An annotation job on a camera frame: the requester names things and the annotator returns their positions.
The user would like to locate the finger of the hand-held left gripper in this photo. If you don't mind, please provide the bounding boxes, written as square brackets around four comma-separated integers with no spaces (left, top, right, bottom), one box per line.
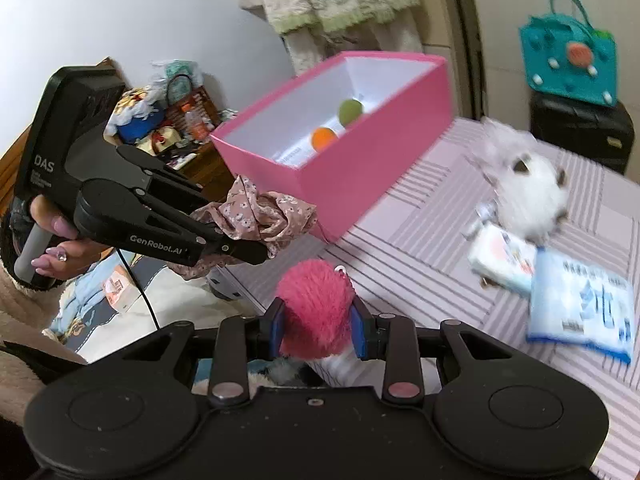
[117,145,211,211]
[144,185,272,267]

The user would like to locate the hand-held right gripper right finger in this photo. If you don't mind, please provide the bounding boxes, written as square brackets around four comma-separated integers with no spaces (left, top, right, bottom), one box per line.
[349,300,506,403]

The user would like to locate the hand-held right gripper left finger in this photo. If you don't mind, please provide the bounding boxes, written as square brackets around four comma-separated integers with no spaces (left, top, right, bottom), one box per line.
[117,299,287,408]

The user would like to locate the pink fluffy pompom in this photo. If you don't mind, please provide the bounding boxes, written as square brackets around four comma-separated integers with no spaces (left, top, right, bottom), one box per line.
[275,259,357,358]

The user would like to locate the floral fabric scrunchie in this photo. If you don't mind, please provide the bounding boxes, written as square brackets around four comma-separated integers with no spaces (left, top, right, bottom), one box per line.
[172,174,319,281]

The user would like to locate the orange makeup sponge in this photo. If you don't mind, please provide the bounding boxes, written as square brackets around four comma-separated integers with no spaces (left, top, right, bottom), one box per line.
[310,126,338,153]

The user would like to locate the pink cardboard box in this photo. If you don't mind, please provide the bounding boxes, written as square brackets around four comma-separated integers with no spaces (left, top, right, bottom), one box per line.
[210,51,453,243]

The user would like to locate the white tissue packet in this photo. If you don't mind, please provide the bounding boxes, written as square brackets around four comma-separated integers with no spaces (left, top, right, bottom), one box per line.
[467,222,538,295]

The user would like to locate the green makeup sponge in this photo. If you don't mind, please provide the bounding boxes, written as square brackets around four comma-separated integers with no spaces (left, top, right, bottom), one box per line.
[337,99,365,128]

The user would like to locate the blue wet wipes packet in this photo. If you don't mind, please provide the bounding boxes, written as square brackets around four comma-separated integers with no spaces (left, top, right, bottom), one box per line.
[525,247,637,363]

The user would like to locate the white round plush toy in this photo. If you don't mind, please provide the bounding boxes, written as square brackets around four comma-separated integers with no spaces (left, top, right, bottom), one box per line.
[467,117,571,241]

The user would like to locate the person's left forearm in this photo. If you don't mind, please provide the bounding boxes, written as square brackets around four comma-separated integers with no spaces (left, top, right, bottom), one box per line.
[0,255,88,426]

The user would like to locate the person's left hand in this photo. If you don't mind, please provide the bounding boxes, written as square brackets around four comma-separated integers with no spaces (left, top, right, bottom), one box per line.
[29,195,118,281]

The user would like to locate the wooden cabinet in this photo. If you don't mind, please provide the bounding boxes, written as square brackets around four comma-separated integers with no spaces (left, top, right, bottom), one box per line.
[0,57,238,206]

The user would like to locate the wicker basket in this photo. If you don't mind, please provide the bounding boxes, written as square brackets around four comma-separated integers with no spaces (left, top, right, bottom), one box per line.
[165,74,221,136]

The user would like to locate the striped tablecloth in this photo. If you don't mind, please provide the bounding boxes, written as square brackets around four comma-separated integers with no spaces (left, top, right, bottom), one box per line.
[210,117,640,480]

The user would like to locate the cartoon printed bedsheet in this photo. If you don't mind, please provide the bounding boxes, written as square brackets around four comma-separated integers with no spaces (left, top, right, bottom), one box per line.
[42,255,261,363]

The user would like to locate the black suitcase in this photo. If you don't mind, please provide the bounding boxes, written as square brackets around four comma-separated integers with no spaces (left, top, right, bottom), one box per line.
[529,91,635,176]

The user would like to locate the teal felt tote bag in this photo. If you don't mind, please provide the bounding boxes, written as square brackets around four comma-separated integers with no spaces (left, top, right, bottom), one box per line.
[518,0,618,107]

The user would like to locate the black cable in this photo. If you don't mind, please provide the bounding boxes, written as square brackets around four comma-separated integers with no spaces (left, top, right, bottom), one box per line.
[117,247,161,331]

